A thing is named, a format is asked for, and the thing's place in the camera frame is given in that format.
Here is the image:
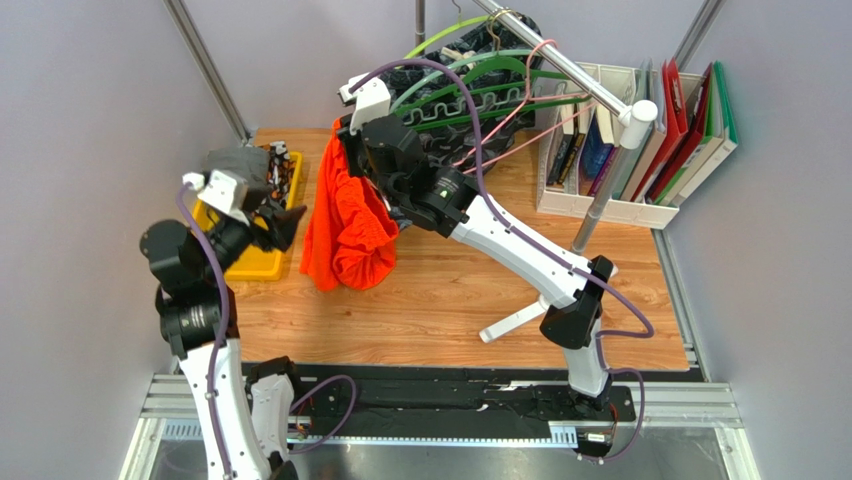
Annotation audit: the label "orange mesh shorts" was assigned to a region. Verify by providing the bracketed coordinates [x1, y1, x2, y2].
[299, 119, 400, 292]

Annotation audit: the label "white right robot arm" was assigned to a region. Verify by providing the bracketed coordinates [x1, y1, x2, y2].
[336, 115, 614, 408]

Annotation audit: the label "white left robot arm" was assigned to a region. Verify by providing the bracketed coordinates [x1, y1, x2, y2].
[139, 205, 306, 479]

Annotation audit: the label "dark green hanger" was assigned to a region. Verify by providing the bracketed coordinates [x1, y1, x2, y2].
[392, 59, 591, 132]

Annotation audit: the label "dark shark print shorts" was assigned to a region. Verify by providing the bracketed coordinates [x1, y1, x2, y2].
[379, 17, 543, 174]

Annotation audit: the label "light green hanger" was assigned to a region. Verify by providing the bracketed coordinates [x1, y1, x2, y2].
[390, 48, 532, 113]

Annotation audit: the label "lime green hanger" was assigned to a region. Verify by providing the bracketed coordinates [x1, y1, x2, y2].
[404, 15, 488, 59]

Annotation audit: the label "grey folded cloth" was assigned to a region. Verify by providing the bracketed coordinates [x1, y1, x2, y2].
[201, 146, 272, 198]

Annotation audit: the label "black orange patterned cloth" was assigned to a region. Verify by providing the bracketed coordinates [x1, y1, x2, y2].
[262, 140, 298, 208]

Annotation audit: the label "yellow plastic tray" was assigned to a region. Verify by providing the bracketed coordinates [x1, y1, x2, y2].
[192, 142, 303, 282]

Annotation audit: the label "blue book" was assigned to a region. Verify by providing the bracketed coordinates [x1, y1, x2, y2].
[578, 113, 615, 196]

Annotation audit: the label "white book organizer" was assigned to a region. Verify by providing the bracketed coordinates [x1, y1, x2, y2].
[536, 60, 680, 230]

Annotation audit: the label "red folder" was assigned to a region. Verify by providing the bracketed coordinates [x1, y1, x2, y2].
[622, 58, 699, 203]

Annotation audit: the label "green folder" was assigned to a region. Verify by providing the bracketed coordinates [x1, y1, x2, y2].
[652, 61, 739, 208]

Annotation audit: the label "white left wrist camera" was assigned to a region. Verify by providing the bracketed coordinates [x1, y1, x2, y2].
[182, 169, 250, 225]

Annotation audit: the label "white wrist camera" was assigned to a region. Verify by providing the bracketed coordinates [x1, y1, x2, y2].
[182, 169, 250, 225]
[338, 73, 391, 135]

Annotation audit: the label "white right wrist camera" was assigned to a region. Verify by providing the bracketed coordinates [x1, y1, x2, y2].
[338, 73, 391, 135]

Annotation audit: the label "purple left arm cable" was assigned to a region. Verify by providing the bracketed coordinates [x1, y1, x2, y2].
[174, 182, 359, 480]

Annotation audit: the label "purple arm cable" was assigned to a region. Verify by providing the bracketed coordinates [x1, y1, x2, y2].
[347, 58, 656, 464]
[174, 182, 359, 480]

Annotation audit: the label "pink wire hanger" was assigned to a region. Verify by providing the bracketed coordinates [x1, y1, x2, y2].
[452, 38, 600, 176]

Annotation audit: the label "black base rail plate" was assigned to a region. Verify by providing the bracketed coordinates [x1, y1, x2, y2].
[272, 363, 638, 440]

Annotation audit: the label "silver clothes rack rail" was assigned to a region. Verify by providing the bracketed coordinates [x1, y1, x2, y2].
[476, 1, 660, 255]

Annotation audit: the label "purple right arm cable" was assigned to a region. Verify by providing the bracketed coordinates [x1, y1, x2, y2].
[347, 58, 656, 464]

